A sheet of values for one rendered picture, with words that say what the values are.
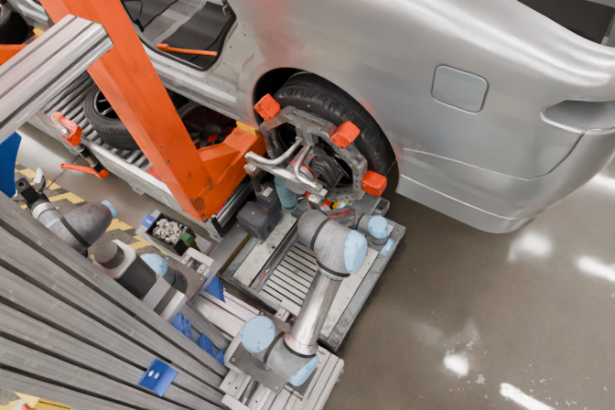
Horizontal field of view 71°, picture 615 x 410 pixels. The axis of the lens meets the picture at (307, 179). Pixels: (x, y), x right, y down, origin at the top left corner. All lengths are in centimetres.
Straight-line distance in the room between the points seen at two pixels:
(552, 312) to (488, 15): 183
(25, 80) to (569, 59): 121
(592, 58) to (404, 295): 168
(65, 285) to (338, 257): 71
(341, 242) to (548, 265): 179
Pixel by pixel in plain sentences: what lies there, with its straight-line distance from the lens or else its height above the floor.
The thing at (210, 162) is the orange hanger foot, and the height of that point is 81.
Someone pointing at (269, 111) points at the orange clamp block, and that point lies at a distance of 193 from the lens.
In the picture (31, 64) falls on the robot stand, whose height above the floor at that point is 203.
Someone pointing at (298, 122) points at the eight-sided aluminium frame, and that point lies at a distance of 182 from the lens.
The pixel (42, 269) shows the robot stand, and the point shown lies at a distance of 88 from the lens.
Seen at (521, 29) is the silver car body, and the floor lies 167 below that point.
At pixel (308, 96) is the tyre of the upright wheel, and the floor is 118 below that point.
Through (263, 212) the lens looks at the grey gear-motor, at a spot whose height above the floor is 41.
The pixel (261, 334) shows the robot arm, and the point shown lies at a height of 105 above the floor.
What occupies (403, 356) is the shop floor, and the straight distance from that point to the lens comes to 252.
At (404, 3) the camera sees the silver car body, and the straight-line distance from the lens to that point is 138.
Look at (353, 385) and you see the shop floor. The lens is 248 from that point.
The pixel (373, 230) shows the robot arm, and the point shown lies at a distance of 164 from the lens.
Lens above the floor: 245
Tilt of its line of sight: 55 degrees down
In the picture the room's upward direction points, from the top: 11 degrees counter-clockwise
